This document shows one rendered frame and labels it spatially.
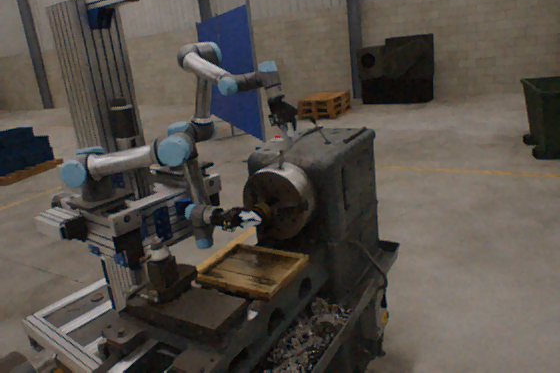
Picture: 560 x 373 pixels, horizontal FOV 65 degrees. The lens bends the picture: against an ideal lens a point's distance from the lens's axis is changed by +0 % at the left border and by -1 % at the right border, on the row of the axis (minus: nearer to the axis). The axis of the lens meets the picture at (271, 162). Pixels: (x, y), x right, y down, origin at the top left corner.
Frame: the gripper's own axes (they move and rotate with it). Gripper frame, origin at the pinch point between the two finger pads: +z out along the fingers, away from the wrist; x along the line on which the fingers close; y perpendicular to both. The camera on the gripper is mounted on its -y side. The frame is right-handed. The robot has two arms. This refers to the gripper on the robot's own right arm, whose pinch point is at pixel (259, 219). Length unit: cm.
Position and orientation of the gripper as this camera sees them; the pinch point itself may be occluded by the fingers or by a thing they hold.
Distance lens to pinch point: 176.9
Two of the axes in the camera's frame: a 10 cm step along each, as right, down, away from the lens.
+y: -5.4, 2.8, -7.9
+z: 8.3, 0.5, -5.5
